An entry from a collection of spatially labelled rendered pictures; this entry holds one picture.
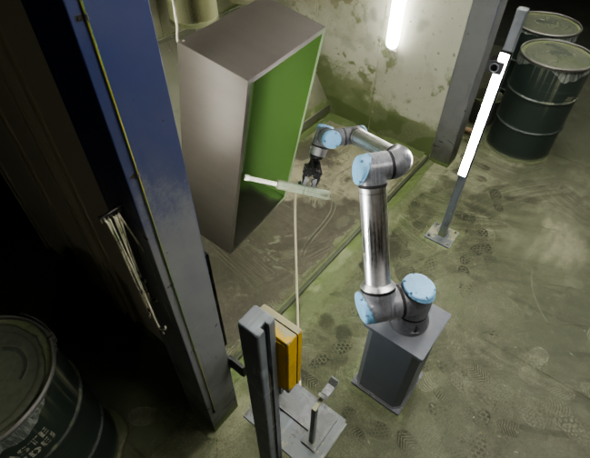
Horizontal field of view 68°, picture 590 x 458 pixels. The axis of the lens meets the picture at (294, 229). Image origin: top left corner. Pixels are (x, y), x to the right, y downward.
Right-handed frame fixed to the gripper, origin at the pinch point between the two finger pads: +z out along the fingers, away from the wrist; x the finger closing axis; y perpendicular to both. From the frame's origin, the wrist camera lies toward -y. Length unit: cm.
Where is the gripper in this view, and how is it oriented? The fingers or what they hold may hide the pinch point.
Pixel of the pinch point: (306, 191)
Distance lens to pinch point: 243.1
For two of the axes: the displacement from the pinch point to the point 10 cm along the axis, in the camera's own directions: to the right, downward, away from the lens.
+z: -2.9, 9.2, 2.8
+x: -9.2, -1.9, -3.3
